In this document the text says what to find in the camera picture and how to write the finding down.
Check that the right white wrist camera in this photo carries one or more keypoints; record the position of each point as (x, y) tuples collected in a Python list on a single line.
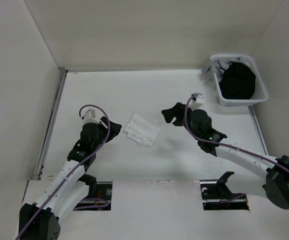
[(196, 102)]

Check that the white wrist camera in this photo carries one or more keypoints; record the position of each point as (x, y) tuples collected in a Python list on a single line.
[(90, 115), (196, 102)]

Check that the black tank top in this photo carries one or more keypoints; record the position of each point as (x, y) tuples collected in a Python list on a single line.
[(238, 82)]

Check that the white plastic basket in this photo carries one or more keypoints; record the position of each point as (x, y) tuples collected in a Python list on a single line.
[(260, 94)]

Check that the left metal table rail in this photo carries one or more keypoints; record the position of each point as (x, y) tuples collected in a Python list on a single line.
[(47, 138)]

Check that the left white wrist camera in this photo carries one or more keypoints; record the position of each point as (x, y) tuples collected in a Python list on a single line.
[(90, 115)]

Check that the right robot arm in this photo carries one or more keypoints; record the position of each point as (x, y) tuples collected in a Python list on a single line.
[(272, 171)]

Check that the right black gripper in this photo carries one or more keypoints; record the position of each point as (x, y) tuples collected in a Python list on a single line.
[(177, 111)]

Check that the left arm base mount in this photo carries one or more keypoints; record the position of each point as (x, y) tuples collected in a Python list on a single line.
[(99, 197)]

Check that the right metal table rail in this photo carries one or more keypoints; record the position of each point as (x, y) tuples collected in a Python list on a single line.
[(258, 129)]

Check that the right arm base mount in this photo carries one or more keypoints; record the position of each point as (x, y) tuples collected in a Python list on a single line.
[(216, 196)]

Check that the white tank top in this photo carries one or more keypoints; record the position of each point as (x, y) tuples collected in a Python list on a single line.
[(142, 131)]

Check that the grey tank top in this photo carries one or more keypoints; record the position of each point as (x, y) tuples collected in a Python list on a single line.
[(218, 66)]

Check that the metal table rail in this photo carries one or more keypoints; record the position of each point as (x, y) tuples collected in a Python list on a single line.
[(258, 129), (47, 138)]

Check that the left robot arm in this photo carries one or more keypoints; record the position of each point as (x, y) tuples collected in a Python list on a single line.
[(42, 219)]

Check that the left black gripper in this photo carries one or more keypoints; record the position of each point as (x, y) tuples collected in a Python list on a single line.
[(114, 129)]

